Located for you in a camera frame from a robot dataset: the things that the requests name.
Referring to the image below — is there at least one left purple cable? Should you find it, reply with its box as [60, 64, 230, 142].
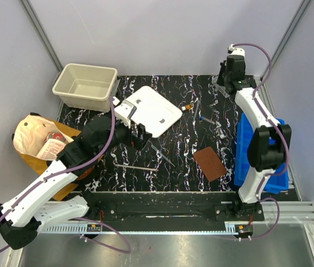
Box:
[0, 96, 132, 255]

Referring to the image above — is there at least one orange capped vial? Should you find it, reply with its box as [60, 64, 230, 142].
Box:
[181, 103, 194, 111]

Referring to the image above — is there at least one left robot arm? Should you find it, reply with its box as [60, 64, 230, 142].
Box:
[0, 116, 152, 250]

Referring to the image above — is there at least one clear test tube rack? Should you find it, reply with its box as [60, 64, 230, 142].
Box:
[212, 76, 229, 98]

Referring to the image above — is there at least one beige plastic bin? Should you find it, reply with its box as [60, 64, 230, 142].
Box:
[52, 63, 118, 112]

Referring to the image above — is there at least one white plastic lid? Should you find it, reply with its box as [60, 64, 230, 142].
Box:
[126, 86, 182, 139]

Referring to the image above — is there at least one thermometer with red tip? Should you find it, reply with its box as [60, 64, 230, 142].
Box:
[115, 164, 158, 172]

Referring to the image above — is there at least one cloth bag with items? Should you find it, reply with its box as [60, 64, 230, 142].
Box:
[12, 112, 102, 201]

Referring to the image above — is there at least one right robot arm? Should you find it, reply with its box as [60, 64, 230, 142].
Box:
[217, 50, 292, 220]

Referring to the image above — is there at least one white capped tube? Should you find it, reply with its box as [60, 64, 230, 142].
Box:
[216, 127, 225, 139]

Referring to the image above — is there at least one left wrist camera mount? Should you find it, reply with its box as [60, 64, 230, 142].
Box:
[113, 97, 137, 128]

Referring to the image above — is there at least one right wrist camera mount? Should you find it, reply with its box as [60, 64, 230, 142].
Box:
[227, 44, 245, 57]

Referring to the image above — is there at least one blue capped test tube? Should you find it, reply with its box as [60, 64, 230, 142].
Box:
[200, 116, 216, 125]

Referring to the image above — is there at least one blue compartment tray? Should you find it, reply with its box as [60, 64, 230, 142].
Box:
[234, 113, 289, 194]

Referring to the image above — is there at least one clear glass rod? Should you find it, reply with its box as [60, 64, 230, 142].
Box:
[193, 98, 200, 121]

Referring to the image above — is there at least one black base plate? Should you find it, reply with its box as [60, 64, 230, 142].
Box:
[82, 191, 265, 222]

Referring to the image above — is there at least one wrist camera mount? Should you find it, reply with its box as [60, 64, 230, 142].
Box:
[227, 44, 245, 57]
[113, 97, 137, 128]

